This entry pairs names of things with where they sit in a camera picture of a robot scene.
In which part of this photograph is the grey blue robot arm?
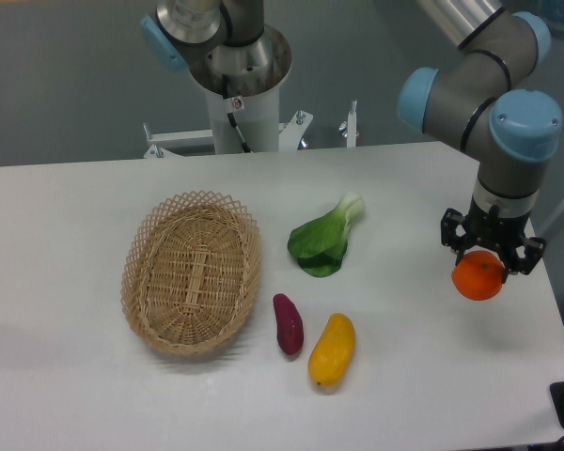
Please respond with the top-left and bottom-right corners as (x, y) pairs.
(140, 1), (562, 275)

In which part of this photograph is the yellow mango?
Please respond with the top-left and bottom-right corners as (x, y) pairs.
(307, 313), (356, 388)

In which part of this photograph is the green bok choy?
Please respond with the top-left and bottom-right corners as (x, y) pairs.
(287, 192), (366, 278)

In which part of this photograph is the white bracket with bolt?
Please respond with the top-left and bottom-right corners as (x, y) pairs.
(338, 100), (360, 148)

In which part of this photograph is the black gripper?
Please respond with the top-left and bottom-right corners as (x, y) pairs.
(441, 196), (546, 283)

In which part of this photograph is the orange fruit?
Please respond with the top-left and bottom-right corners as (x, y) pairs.
(451, 250), (504, 301)

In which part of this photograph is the purple sweet potato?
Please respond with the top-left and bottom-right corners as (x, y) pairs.
(273, 293), (305, 356)

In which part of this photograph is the woven wicker basket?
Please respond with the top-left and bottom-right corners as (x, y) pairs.
(121, 191), (261, 357)

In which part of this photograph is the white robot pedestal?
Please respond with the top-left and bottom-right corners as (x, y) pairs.
(190, 25), (292, 154)

